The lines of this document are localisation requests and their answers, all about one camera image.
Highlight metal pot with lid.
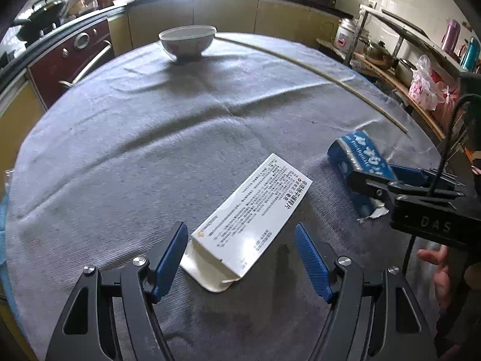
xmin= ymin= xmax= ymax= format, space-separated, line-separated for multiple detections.
xmin=363 ymin=39 xmax=395 ymax=70

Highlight white ceramic bowl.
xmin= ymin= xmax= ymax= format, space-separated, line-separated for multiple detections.
xmin=158 ymin=25 xmax=218 ymax=62

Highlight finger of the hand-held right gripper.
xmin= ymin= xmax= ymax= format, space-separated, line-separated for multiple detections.
xmin=346 ymin=171 xmax=467 ymax=207
xmin=389 ymin=163 xmax=466 ymax=189

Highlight person's right hand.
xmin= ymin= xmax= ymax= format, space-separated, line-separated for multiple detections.
xmin=418 ymin=246 xmax=452 ymax=311

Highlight white rice cooker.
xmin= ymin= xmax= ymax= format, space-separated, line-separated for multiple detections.
xmin=335 ymin=18 xmax=357 ymax=48

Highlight dark red oven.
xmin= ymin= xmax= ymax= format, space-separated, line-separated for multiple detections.
xmin=26 ymin=17 xmax=115 ymax=110

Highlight kitchen shelf rack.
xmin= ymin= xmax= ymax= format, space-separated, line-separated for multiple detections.
xmin=316 ymin=5 xmax=481 ymax=147

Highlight teal thermos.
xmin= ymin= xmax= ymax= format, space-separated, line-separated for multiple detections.
xmin=460 ymin=38 xmax=481 ymax=71

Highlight long thin wooden stick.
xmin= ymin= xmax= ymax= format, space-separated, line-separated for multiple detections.
xmin=216 ymin=35 xmax=409 ymax=133

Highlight yellow kitchen base cabinets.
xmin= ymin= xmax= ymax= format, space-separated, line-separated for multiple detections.
xmin=109 ymin=0 xmax=354 ymax=49

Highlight blue under cloth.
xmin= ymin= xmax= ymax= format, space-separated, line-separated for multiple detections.
xmin=0 ymin=192 xmax=23 ymax=316

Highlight small metal pot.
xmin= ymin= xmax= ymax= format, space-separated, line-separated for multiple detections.
xmin=394 ymin=58 xmax=418 ymax=87

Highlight blue milk carton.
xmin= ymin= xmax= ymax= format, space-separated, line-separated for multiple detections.
xmin=327 ymin=131 xmax=399 ymax=224

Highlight black flexible cable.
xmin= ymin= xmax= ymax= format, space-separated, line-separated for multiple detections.
xmin=428 ymin=93 xmax=481 ymax=196

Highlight person's right forearm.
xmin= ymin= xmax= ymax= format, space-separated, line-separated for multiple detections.
xmin=434 ymin=250 xmax=481 ymax=361

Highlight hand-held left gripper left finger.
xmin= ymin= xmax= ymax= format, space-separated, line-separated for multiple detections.
xmin=45 ymin=221 xmax=189 ymax=361

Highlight pink thermos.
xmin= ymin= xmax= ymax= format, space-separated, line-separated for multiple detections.
xmin=440 ymin=19 xmax=461 ymax=55

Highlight pink plastic bag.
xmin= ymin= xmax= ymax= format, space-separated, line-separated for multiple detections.
xmin=409 ymin=54 xmax=449 ymax=111

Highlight black wok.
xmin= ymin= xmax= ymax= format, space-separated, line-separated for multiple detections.
xmin=13 ymin=0 xmax=70 ymax=40

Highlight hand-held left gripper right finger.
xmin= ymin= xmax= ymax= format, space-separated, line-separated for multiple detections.
xmin=294 ymin=223 xmax=438 ymax=361

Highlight white medicine box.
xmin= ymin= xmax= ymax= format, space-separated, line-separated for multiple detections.
xmin=179 ymin=153 xmax=313 ymax=293

